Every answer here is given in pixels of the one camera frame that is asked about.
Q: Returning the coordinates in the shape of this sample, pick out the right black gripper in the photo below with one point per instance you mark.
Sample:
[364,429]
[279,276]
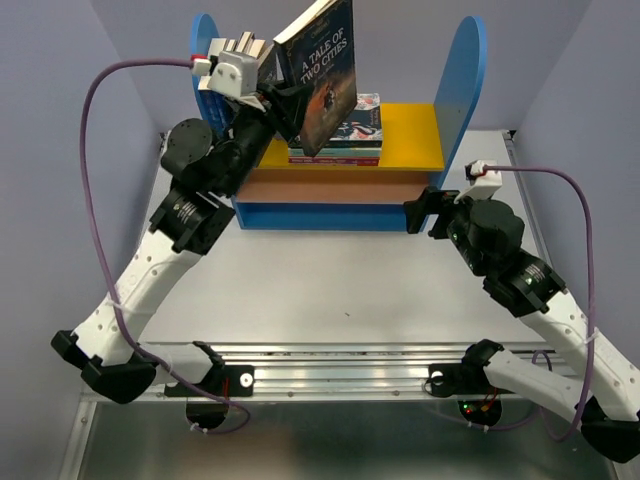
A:
[434,200]

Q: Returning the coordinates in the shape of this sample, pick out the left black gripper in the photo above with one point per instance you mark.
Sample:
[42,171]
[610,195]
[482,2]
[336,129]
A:
[284,108]

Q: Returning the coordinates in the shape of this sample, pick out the Nineteen Eighty-Four blue book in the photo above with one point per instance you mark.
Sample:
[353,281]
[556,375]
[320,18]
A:
[266,56]

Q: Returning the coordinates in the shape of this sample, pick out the dark brown book underneath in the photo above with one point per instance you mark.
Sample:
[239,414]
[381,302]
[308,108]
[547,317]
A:
[317,51]

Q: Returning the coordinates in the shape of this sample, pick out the Jane Eyre blue book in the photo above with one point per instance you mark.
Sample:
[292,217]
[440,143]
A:
[217,109]

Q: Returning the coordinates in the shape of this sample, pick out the Three Days To See book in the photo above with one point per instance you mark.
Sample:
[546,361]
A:
[245,41]

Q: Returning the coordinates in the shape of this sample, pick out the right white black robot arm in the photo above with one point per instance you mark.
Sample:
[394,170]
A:
[532,292]

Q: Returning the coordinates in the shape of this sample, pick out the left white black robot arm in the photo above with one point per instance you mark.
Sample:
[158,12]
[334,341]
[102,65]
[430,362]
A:
[105,347]

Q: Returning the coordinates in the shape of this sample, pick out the red spine book in stack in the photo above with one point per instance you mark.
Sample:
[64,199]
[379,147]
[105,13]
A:
[335,161]

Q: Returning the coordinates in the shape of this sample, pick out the green spine book in stack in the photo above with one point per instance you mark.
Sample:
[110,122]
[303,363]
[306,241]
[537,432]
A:
[351,152]

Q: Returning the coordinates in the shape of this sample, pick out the blue yellow wooden bookshelf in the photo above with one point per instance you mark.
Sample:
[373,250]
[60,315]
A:
[419,146]

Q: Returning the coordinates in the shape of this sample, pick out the Little Women floral book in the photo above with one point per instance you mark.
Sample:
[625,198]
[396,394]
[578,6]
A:
[363,126]

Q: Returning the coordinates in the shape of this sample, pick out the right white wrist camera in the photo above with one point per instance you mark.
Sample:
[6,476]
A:
[483,181]

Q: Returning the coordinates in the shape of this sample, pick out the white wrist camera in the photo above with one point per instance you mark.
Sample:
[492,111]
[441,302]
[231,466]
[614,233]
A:
[483,181]
[230,73]

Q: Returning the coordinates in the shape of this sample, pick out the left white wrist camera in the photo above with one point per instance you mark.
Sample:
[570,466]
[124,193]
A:
[230,73]

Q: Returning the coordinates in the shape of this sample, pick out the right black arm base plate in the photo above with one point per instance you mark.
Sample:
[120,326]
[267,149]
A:
[443,380]

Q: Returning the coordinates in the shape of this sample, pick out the aluminium rail frame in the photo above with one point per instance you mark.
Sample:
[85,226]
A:
[336,315]

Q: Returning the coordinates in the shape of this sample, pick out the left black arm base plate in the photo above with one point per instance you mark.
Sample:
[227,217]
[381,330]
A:
[230,381]

